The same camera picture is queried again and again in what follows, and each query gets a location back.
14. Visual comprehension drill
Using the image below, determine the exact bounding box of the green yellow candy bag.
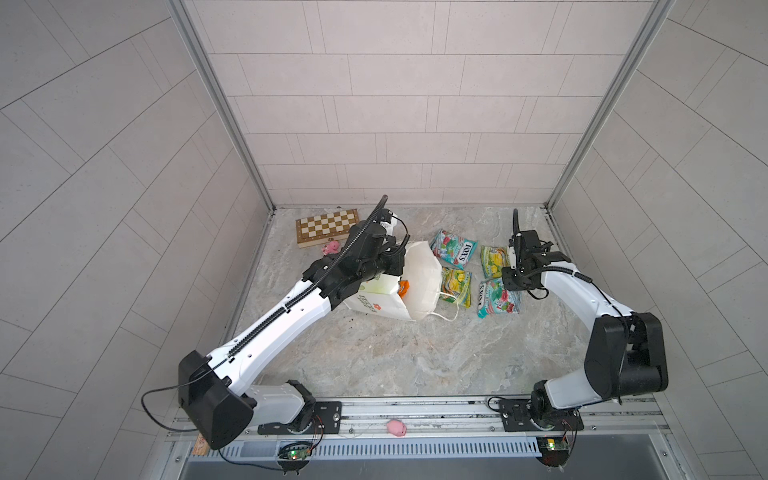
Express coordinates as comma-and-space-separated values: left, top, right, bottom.
480, 245, 511, 280

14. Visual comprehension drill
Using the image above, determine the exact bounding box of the white paper gift bag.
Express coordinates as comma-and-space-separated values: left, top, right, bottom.
344, 241, 459, 322

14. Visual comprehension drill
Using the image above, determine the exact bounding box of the teal mint candy bag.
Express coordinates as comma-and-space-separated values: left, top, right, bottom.
430, 230, 477, 270

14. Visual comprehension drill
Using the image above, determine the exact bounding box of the green fruit candy bag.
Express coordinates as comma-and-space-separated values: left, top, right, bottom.
440, 267, 472, 308

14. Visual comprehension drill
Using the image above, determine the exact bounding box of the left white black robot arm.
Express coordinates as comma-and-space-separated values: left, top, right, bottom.
178, 211, 408, 450

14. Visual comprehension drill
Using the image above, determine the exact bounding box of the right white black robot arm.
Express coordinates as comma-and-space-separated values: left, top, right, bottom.
502, 226, 669, 430

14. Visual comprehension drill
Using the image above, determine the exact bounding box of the orange candy bag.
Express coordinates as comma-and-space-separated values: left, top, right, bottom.
398, 280, 410, 298

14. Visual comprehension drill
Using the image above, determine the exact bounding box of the pink pig toy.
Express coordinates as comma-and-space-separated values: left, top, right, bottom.
322, 240, 341, 255

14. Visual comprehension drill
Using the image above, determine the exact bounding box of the wooden chessboard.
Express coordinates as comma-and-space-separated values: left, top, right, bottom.
295, 209, 359, 248

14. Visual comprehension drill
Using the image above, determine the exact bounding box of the right circuit board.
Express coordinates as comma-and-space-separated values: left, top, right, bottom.
536, 437, 571, 468

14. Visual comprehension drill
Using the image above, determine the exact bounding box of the left green circuit board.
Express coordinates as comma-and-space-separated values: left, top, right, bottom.
277, 441, 314, 463

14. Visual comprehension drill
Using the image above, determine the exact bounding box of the small wooden block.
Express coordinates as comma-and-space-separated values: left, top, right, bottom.
190, 434, 210, 457

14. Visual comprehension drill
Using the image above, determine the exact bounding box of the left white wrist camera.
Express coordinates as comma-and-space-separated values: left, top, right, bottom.
379, 210, 398, 236

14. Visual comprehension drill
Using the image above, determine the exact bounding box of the pink ball on rail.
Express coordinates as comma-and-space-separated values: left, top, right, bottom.
386, 419, 407, 438

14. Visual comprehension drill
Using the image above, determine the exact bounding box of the aluminium mounting rail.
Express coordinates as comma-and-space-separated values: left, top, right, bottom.
180, 395, 669, 469

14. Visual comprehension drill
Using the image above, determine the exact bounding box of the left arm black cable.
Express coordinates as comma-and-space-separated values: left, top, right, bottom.
140, 365, 211, 434

